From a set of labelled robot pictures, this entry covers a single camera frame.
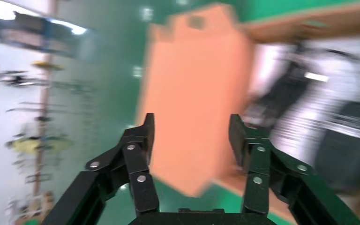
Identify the white printed instruction sheet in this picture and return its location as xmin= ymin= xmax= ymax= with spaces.
xmin=254 ymin=38 xmax=360 ymax=156

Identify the black data cable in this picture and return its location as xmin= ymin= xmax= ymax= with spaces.
xmin=245 ymin=46 xmax=314 ymax=131

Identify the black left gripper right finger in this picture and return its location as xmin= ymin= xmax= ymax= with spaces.
xmin=228 ymin=114 xmax=360 ymax=225

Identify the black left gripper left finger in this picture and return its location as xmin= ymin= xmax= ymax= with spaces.
xmin=42 ymin=113 xmax=161 ymax=225

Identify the black wired mouse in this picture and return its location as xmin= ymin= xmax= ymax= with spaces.
xmin=314 ymin=102 xmax=360 ymax=195

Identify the brown vertical post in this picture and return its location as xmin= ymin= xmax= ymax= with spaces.
xmin=32 ymin=0 xmax=60 ymax=199

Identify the green table mat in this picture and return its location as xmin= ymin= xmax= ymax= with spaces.
xmin=104 ymin=0 xmax=360 ymax=225

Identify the orange cardboard box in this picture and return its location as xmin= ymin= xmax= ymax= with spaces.
xmin=135 ymin=2 xmax=360 ymax=225

